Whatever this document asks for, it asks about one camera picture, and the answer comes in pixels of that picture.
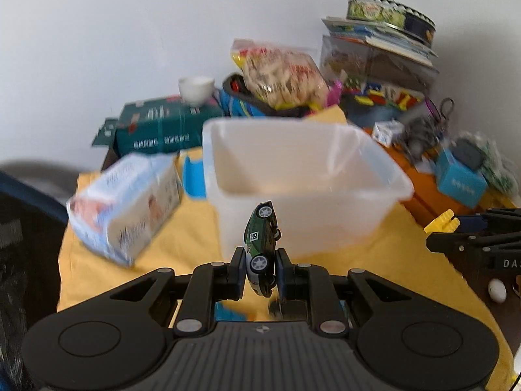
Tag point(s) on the green white rally toy car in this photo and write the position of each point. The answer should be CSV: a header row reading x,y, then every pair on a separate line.
x,y
260,237

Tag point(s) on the white plastic storage bin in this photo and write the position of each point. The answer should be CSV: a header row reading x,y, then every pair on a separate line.
x,y
331,185

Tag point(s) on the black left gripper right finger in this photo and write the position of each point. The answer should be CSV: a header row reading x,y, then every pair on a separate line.
x,y
312,285

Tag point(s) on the small white patterned cube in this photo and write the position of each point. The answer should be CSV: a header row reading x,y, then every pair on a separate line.
x,y
386,132

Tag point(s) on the white ceramic cup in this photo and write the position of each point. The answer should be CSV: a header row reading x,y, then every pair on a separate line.
x,y
196,90

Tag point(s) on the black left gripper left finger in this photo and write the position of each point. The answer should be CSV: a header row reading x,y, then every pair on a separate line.
x,y
209,284

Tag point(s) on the black power adapter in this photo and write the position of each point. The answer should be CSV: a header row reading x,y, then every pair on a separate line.
x,y
467,153

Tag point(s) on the round decorated tin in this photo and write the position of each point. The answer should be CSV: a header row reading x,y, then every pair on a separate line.
x,y
394,14

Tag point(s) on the orange cardboard box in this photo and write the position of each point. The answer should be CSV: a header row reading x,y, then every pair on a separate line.
x,y
427,202

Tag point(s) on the blue card box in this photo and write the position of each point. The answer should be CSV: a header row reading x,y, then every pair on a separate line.
x,y
457,181

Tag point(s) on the blue orange toy train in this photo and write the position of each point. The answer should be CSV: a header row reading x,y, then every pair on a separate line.
x,y
222,312

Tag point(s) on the black white toy car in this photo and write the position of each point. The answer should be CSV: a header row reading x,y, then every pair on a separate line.
x,y
284,310

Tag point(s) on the snack bag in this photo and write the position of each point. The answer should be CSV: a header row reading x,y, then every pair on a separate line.
x,y
282,77

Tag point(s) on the blue plastic toy piece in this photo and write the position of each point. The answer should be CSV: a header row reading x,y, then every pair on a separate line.
x,y
193,179

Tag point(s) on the dark green book box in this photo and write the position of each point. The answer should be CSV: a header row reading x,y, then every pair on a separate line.
x,y
161,125

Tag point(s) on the baby wipes pack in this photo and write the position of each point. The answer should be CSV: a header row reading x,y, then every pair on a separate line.
x,y
118,214

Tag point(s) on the yellow studded building block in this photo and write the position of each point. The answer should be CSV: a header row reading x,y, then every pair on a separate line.
x,y
444,223

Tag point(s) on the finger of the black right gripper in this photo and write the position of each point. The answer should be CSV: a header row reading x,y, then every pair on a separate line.
x,y
450,242
492,218

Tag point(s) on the stack of books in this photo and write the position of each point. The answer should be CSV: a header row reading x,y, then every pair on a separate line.
x,y
367,51

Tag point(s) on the colourful blocks tray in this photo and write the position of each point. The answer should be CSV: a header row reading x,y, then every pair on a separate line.
x,y
370,94

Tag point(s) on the green white plastic bag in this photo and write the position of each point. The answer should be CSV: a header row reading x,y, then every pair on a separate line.
x,y
499,171

